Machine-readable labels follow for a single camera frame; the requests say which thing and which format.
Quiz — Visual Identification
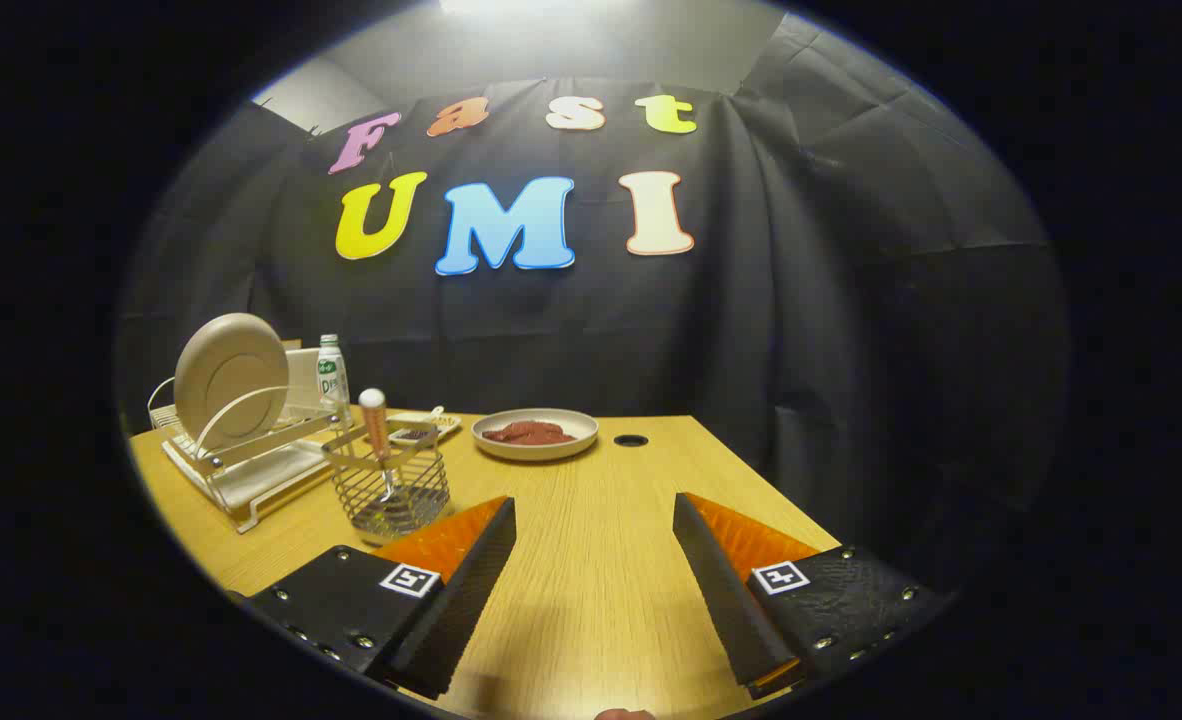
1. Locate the black backdrop cloth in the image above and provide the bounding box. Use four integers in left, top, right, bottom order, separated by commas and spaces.
116, 15, 1070, 591

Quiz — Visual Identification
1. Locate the beige oval dish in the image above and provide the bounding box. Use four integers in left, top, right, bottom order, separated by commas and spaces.
471, 407, 600, 462

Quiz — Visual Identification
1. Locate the white toaster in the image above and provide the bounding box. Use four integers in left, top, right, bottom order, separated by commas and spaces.
286, 345, 327, 411

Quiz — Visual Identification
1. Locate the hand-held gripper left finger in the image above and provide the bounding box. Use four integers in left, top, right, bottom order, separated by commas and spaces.
248, 497, 517, 701

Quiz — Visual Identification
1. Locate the beige round plate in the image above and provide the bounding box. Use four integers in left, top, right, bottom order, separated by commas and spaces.
173, 313, 290, 451

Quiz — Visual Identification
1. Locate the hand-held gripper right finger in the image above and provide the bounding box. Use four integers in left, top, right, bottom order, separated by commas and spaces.
673, 492, 952, 701

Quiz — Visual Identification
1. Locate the white divided tray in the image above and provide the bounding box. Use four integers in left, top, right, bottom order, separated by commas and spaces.
388, 405, 462, 446

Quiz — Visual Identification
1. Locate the spoon with checked handle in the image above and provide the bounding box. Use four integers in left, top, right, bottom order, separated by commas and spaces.
358, 388, 407, 501

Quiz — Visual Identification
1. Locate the white drink bottle green label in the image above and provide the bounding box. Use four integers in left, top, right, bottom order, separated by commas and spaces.
316, 334, 352, 426

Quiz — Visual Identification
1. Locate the white wire dish rack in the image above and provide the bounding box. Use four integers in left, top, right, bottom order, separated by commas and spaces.
147, 375, 367, 534

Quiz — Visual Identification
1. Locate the metal wire basket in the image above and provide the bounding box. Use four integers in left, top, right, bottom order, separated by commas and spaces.
322, 420, 451, 544

